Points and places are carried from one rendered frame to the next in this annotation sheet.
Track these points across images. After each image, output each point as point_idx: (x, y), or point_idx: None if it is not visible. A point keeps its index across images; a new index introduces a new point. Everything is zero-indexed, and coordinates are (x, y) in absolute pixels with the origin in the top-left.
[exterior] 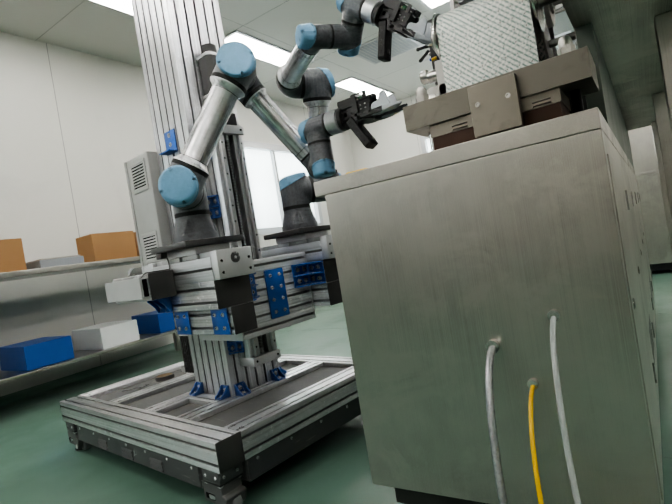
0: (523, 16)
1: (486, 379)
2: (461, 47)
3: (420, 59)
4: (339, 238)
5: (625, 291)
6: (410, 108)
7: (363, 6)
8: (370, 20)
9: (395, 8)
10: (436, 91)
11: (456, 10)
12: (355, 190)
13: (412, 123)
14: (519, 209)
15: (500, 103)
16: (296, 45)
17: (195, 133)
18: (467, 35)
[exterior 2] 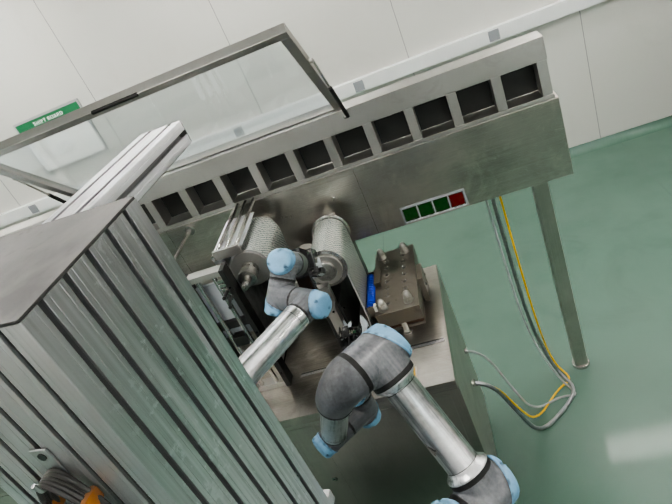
0: (350, 240)
1: (494, 387)
2: (350, 267)
3: (231, 305)
4: (465, 400)
5: (458, 325)
6: (419, 302)
7: (304, 260)
8: (305, 271)
9: (312, 255)
10: (336, 306)
11: (335, 245)
12: (454, 363)
13: (422, 310)
14: (451, 318)
15: (425, 279)
16: (299, 322)
17: (456, 428)
18: (348, 259)
